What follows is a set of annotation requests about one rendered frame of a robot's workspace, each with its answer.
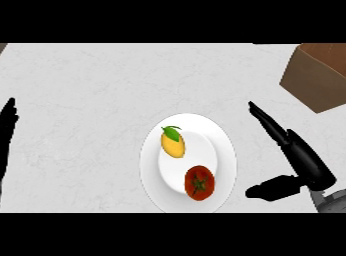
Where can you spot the white oval plate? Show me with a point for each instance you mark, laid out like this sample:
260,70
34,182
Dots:
187,162

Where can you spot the red tomato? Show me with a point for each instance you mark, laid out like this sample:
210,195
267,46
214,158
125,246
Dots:
199,183

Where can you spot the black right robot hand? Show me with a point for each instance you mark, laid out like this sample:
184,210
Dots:
303,160

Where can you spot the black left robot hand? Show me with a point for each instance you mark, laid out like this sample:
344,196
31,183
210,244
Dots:
0,133

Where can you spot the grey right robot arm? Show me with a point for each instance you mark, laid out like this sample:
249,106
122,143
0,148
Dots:
338,200

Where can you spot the yellow lemon with green leaf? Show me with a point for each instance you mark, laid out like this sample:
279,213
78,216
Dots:
173,143

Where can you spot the brown cardboard box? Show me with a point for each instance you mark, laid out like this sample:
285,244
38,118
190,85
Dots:
328,76

